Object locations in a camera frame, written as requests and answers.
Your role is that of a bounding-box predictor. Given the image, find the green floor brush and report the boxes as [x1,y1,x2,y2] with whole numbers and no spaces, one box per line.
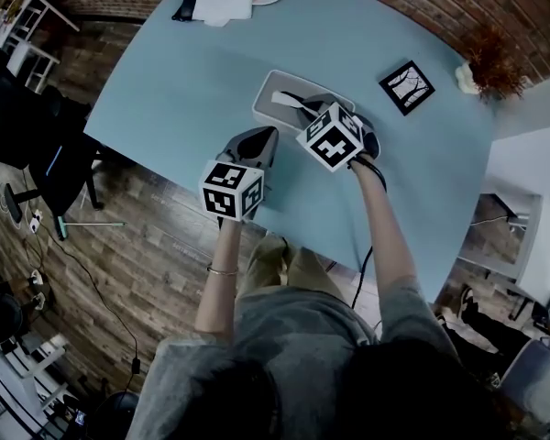
[56,214,127,243]

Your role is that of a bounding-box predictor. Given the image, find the person's beige trousers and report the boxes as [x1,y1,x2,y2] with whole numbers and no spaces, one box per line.
[236,235,350,307]

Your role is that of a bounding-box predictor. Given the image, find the person's grey shirt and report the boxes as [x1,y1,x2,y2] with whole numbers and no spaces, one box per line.
[127,276,465,440]

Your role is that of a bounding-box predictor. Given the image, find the dried plant in white pot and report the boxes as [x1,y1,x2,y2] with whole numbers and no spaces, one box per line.
[455,24,532,104]

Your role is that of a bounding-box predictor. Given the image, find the white side desk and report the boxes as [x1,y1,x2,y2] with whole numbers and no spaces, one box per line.
[456,123,550,321]

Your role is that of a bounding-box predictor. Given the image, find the small black pouch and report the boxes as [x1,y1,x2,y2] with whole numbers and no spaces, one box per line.
[170,0,199,23]

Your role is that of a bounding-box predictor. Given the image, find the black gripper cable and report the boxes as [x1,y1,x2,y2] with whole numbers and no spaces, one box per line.
[346,153,390,312]

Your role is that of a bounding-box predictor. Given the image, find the black floor cable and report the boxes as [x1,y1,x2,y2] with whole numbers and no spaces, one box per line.
[39,235,142,376]

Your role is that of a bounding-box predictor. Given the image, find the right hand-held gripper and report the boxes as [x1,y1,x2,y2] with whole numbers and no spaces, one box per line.
[294,92,382,173]

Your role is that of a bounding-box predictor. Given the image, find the person's left forearm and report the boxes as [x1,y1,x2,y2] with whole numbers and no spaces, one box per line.
[193,216,243,339]

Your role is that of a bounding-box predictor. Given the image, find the white shelf rack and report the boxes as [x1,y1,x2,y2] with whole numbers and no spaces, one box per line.
[0,0,82,94]

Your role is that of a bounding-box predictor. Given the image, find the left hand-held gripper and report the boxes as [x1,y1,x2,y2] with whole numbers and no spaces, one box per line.
[198,125,281,224]

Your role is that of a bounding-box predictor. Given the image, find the grey chair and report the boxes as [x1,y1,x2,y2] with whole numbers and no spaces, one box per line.
[498,338,550,431]

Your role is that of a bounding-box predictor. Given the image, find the person's right forearm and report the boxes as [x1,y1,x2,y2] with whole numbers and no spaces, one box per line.
[346,155,419,293]

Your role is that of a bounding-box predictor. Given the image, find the black picture frame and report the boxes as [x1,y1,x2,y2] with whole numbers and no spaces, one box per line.
[378,59,437,118]

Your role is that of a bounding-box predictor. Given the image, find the black office chair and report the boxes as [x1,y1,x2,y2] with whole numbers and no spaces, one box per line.
[0,46,107,223]

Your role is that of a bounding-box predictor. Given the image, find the white folded cloth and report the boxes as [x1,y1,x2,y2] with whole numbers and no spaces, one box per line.
[188,0,255,28]

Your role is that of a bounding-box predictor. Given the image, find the white tissue box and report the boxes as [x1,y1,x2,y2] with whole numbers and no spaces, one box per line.
[251,69,356,130]

